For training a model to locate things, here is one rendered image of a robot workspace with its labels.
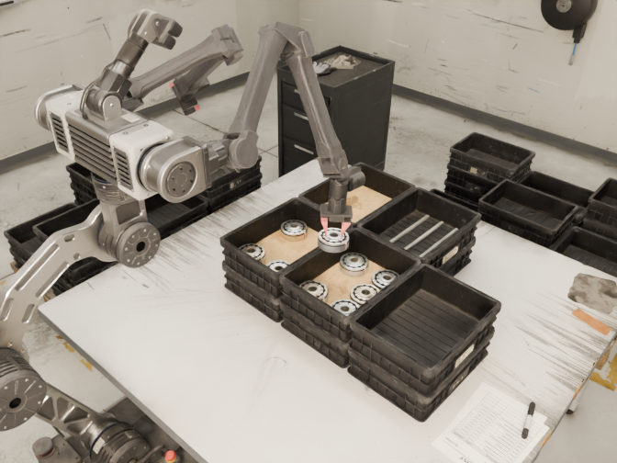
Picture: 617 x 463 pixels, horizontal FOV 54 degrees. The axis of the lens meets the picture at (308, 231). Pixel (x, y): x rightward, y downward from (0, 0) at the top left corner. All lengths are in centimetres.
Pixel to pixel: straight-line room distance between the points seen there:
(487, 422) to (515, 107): 367
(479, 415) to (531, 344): 39
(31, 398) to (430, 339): 116
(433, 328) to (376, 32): 415
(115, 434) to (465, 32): 415
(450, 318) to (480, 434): 37
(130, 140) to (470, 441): 124
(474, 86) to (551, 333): 341
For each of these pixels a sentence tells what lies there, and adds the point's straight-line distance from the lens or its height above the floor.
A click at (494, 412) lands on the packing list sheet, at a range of 196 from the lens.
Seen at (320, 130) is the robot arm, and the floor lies 140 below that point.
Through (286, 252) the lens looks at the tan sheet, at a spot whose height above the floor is 83.
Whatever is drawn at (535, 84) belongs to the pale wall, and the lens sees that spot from 515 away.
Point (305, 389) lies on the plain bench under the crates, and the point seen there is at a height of 70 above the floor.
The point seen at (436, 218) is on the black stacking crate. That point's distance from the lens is 247.
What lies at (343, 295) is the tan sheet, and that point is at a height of 83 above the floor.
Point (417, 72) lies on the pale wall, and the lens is 564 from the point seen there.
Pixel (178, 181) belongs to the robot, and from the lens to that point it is 146.
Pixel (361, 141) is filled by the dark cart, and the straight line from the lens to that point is 386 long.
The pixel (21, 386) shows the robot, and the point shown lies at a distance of 179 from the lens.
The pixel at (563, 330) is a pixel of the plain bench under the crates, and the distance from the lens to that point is 231.
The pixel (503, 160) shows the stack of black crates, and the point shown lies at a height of 49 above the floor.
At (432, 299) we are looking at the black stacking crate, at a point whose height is 83.
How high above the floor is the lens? 218
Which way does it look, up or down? 35 degrees down
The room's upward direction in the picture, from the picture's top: 1 degrees clockwise
